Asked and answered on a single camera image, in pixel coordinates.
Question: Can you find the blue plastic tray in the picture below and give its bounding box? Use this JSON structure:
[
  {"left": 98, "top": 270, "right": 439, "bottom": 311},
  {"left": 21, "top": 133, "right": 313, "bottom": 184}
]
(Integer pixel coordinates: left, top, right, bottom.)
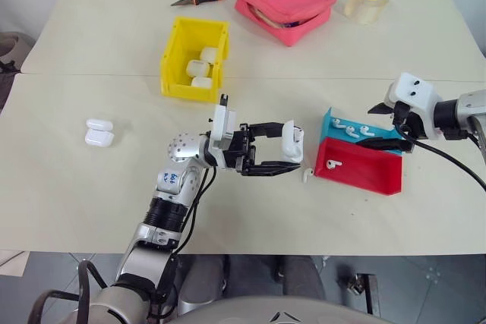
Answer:
[{"left": 317, "top": 106, "right": 409, "bottom": 156}]

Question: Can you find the silver robot torso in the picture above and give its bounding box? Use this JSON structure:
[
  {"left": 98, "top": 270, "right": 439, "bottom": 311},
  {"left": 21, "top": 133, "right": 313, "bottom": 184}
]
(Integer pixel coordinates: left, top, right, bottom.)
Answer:
[{"left": 166, "top": 294, "right": 385, "bottom": 324}]

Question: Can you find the dark grey rounded leg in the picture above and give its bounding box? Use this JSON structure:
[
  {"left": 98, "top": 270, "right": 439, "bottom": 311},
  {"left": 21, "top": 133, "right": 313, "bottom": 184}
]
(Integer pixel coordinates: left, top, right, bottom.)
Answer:
[
  {"left": 279, "top": 255, "right": 324, "bottom": 301},
  {"left": 178, "top": 255, "right": 229, "bottom": 304}
]

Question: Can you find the translucent tape roll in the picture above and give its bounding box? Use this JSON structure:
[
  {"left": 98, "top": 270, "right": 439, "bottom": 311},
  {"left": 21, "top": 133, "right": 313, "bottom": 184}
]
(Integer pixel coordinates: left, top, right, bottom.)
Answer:
[{"left": 344, "top": 0, "right": 391, "bottom": 26}]

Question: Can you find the red plastic tray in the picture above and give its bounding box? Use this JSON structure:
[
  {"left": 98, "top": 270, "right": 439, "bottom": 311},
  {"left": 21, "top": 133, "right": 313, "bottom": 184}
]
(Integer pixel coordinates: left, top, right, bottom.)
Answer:
[{"left": 314, "top": 137, "right": 404, "bottom": 197}]

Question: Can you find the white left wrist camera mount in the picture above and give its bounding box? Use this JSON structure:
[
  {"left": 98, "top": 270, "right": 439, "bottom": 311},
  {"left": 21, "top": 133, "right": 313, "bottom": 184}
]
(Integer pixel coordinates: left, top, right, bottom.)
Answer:
[{"left": 209, "top": 93, "right": 238, "bottom": 170}]

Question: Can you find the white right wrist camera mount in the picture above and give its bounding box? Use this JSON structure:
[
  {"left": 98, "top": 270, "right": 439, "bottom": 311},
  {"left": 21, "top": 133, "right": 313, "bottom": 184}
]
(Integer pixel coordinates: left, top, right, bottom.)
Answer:
[{"left": 384, "top": 71, "right": 445, "bottom": 140}]

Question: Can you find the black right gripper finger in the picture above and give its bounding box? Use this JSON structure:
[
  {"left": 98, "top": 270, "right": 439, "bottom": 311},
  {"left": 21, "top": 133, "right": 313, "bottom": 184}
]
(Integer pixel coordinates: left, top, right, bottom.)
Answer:
[
  {"left": 355, "top": 137, "right": 415, "bottom": 156},
  {"left": 366, "top": 101, "right": 396, "bottom": 115}
]

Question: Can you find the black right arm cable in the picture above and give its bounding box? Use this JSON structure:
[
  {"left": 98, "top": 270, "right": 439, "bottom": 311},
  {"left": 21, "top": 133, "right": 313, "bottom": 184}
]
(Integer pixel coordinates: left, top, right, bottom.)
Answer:
[{"left": 392, "top": 110, "right": 486, "bottom": 193}]

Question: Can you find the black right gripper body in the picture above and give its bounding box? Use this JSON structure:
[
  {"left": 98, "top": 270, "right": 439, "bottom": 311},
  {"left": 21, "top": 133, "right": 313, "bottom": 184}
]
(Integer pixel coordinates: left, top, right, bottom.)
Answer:
[{"left": 393, "top": 101, "right": 434, "bottom": 140}]

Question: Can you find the white flat board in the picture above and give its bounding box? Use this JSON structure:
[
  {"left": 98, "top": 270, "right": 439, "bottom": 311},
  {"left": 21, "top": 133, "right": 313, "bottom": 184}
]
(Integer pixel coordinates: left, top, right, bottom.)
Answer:
[{"left": 0, "top": 249, "right": 30, "bottom": 276}]

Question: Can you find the yellow plastic bin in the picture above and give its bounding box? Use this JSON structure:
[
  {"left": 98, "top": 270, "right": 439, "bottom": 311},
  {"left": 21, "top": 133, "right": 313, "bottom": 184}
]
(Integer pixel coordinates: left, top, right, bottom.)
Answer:
[{"left": 159, "top": 16, "right": 231, "bottom": 104}]

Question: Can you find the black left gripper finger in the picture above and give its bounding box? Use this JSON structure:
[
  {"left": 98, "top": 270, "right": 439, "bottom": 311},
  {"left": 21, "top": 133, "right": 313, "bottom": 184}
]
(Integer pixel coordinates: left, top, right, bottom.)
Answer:
[
  {"left": 243, "top": 160, "right": 301, "bottom": 178},
  {"left": 248, "top": 121, "right": 290, "bottom": 140}
]

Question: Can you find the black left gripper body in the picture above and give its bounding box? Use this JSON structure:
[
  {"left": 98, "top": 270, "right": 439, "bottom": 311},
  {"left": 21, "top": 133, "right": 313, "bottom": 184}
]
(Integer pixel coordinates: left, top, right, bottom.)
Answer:
[{"left": 222, "top": 122, "right": 260, "bottom": 177}]

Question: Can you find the grey chair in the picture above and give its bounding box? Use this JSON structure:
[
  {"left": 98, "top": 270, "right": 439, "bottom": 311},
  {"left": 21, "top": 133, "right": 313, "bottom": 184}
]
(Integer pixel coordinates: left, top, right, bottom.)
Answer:
[{"left": 0, "top": 31, "right": 36, "bottom": 113}]

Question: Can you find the rusty metal stand post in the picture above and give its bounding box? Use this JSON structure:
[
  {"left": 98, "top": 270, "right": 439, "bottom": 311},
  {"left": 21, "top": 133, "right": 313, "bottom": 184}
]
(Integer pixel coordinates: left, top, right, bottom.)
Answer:
[{"left": 348, "top": 272, "right": 381, "bottom": 318}]

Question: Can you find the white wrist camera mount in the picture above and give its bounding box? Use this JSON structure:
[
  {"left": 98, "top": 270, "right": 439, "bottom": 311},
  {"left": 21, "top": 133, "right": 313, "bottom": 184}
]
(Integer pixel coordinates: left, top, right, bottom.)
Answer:
[
  {"left": 384, "top": 71, "right": 445, "bottom": 140},
  {"left": 209, "top": 93, "right": 238, "bottom": 170}
]

